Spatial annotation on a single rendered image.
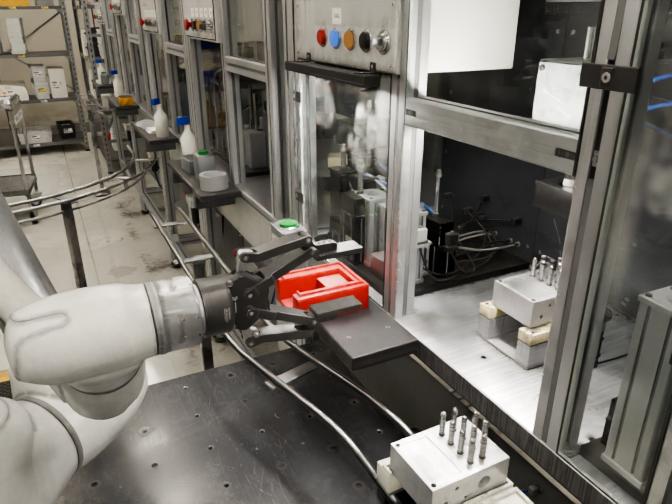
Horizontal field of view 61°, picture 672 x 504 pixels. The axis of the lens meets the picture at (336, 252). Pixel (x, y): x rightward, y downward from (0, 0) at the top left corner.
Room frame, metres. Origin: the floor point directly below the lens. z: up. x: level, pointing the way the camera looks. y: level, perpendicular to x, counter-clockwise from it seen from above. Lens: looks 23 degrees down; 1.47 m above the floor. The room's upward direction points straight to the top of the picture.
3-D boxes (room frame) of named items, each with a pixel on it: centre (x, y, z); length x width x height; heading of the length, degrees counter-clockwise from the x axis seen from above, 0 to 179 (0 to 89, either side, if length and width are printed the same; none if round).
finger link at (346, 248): (0.72, 0.00, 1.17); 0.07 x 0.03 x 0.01; 116
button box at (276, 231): (1.20, 0.10, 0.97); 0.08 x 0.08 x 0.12; 27
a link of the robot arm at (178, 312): (0.62, 0.20, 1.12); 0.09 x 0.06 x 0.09; 26
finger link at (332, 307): (0.72, 0.00, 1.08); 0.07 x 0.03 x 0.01; 116
